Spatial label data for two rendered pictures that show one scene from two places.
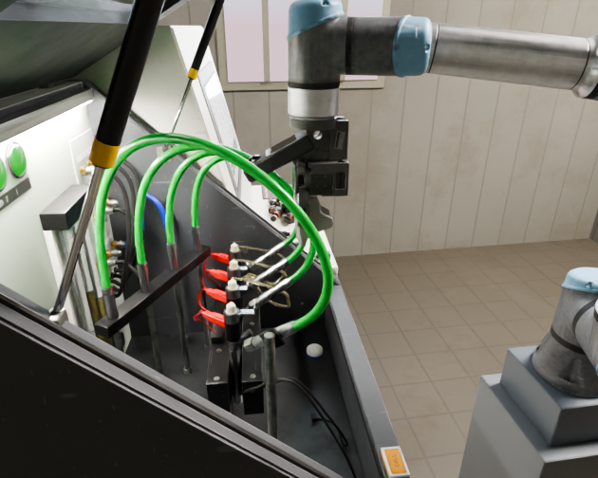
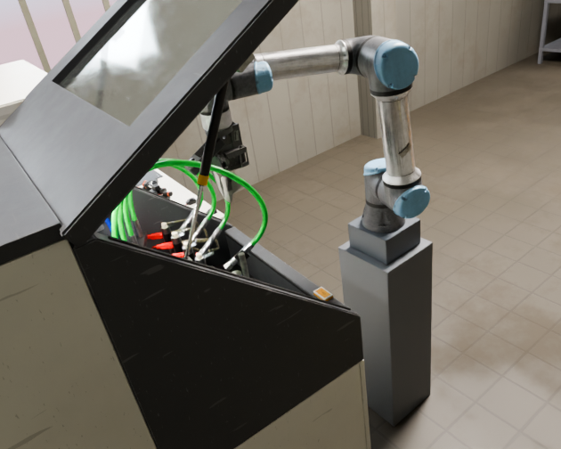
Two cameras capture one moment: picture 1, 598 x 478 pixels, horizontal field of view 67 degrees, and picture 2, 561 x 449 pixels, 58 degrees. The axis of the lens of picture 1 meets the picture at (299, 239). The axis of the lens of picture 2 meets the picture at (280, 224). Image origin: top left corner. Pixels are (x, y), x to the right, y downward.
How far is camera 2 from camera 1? 69 cm
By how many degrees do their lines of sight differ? 22
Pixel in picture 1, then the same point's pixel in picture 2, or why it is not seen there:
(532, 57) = (314, 62)
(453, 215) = (256, 151)
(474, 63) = (287, 71)
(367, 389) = (288, 272)
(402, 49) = (260, 82)
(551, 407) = (380, 243)
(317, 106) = (223, 122)
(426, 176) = not seen: hidden behind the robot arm
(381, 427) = (306, 284)
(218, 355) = not seen: hidden behind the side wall
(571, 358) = (381, 212)
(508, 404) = (359, 255)
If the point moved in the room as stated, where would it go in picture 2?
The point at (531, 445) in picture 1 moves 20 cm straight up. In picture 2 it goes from (378, 268) to (375, 218)
